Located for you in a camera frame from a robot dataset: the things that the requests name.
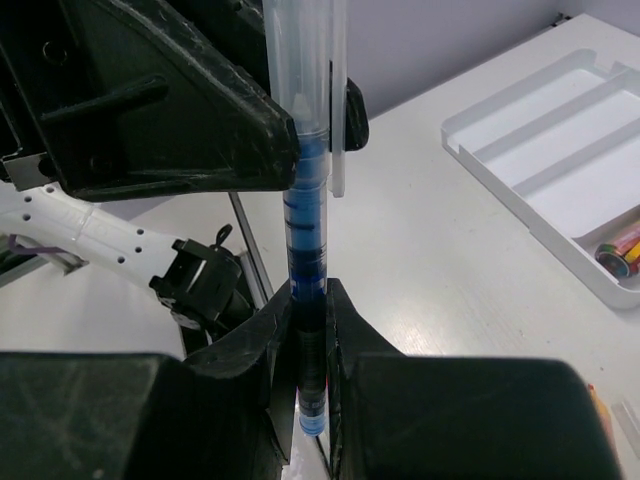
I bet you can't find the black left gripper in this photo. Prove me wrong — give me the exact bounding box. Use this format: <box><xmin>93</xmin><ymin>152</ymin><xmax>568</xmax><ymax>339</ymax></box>
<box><xmin>1</xmin><ymin>1</ymin><xmax>295</xmax><ymax>202</ymax></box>

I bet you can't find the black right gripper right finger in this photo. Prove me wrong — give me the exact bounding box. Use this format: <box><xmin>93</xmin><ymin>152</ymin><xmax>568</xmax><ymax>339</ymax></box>
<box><xmin>327</xmin><ymin>279</ymin><xmax>623</xmax><ymax>479</ymax></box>

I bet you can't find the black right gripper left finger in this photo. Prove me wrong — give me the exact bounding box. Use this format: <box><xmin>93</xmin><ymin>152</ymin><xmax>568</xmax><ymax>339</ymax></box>
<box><xmin>1</xmin><ymin>287</ymin><xmax>295</xmax><ymax>479</ymax></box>

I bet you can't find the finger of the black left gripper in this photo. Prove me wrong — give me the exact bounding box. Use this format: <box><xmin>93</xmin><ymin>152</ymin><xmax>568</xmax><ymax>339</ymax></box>
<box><xmin>345</xmin><ymin>78</ymin><xmax>369</xmax><ymax>150</ymax></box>

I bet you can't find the pink capped crayon tube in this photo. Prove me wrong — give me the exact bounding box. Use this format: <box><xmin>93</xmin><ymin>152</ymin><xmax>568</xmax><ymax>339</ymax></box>
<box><xmin>594</xmin><ymin>221</ymin><xmax>639</xmax><ymax>279</ymax></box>

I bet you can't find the dark blue gel pen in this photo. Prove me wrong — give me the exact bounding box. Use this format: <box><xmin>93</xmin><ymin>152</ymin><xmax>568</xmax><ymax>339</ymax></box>
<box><xmin>283</xmin><ymin>132</ymin><xmax>328</xmax><ymax>437</ymax></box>

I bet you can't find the white compartment tray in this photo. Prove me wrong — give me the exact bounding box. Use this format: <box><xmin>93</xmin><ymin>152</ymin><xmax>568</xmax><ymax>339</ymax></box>
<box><xmin>441</xmin><ymin>49</ymin><xmax>639</xmax><ymax>310</ymax></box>

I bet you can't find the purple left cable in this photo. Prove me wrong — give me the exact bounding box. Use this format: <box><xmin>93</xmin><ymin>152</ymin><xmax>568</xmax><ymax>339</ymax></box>
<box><xmin>7</xmin><ymin>234</ymin><xmax>64</xmax><ymax>256</ymax></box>

